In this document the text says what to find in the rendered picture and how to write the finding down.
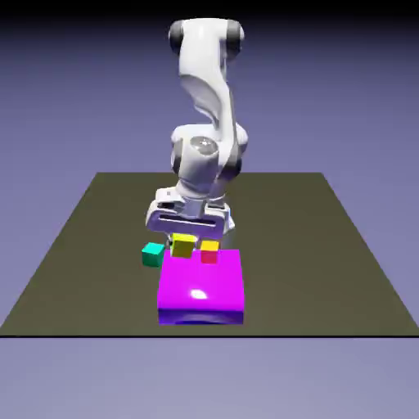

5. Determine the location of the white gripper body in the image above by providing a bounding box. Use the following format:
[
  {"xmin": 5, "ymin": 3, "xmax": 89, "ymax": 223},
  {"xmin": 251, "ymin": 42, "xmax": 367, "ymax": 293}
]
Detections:
[{"xmin": 145, "ymin": 200, "xmax": 231, "ymax": 242}]

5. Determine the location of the large magenta box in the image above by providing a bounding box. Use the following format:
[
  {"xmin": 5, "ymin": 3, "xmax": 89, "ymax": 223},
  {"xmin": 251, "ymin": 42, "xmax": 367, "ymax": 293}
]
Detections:
[{"xmin": 157, "ymin": 248, "xmax": 245, "ymax": 326}]

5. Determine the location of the small yellow cube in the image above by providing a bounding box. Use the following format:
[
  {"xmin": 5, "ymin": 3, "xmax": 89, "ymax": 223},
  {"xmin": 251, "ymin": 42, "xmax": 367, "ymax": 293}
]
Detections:
[{"xmin": 170, "ymin": 232, "xmax": 197, "ymax": 259}]

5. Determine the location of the small red cube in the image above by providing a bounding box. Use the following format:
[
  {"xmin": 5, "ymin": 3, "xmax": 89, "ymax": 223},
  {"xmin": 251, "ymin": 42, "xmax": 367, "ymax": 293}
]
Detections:
[{"xmin": 200, "ymin": 240, "xmax": 220, "ymax": 265}]

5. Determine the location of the small teal cube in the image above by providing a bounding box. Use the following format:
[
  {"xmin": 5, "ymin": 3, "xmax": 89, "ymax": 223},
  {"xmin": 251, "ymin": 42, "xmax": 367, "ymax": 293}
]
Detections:
[{"xmin": 141, "ymin": 242, "xmax": 165, "ymax": 268}]

